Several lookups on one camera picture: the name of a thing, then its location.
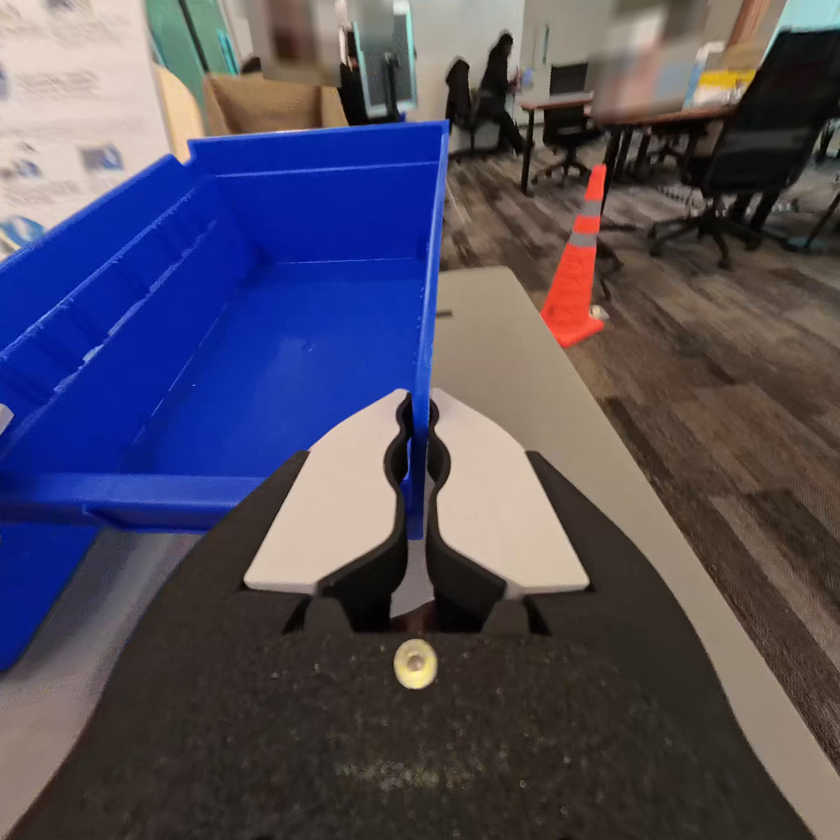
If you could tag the blue plastic bin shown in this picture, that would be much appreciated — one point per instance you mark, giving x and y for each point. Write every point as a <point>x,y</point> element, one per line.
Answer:
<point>39,590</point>
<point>262,367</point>

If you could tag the orange traffic cone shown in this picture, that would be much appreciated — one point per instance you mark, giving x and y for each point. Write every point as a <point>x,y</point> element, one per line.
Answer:
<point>574,282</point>

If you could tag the teal framed board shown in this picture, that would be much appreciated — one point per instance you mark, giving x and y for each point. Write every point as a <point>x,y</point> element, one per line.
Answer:
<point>407,65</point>

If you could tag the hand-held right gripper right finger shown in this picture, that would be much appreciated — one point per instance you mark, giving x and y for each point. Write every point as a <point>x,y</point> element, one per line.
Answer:
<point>505,518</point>

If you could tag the beige hanging coat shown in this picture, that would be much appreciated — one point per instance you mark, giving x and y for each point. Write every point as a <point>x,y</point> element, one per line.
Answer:
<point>275,105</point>

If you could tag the black hanging jacket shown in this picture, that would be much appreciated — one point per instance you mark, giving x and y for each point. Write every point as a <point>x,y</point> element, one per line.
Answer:
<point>459,92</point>

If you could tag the large black office chair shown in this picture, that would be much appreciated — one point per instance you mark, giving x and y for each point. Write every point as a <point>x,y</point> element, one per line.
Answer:
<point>768,118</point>

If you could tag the printed instruction sheet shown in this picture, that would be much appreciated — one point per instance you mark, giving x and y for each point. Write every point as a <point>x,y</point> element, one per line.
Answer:
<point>65,98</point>

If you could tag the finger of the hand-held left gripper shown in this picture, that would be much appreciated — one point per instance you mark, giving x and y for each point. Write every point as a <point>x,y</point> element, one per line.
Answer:
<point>5,420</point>

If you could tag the wooden office desk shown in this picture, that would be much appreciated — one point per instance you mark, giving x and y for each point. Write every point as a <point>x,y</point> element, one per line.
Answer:
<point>669,117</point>
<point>558,102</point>

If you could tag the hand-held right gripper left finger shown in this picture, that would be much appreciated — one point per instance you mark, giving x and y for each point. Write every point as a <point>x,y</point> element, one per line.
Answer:
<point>328,512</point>

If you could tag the instruction sheet on tablet stand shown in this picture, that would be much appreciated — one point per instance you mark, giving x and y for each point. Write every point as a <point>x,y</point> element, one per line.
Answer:
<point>177,111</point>

